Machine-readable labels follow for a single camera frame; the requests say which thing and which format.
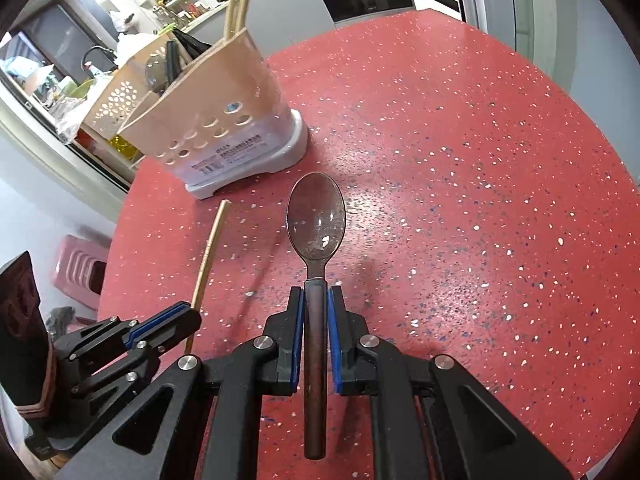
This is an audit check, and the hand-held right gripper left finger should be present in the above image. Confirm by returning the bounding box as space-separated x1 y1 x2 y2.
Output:
52 287 306 480

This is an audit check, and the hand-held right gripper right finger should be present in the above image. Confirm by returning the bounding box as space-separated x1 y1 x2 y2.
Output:
328 286 572 480

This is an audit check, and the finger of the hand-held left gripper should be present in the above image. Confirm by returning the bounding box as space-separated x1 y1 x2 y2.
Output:
71 349 162 402
54 302 204 362

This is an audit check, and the beige cutlery holder basket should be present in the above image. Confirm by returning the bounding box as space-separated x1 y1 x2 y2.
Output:
80 27 309 202

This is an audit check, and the person's left forearm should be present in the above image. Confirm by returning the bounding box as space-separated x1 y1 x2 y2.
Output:
0 251 56 441

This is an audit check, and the grey cloth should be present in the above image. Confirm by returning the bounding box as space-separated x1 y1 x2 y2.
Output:
46 306 81 333

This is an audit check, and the pink plastic stool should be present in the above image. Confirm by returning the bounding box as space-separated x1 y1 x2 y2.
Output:
52 234 113 311

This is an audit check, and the yellow bottle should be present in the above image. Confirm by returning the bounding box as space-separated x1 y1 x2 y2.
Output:
110 132 138 163

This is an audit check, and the green bowl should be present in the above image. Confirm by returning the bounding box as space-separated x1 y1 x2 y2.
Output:
62 79 96 101

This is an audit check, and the kitchen faucet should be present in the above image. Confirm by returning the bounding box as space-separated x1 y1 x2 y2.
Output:
82 46 117 72

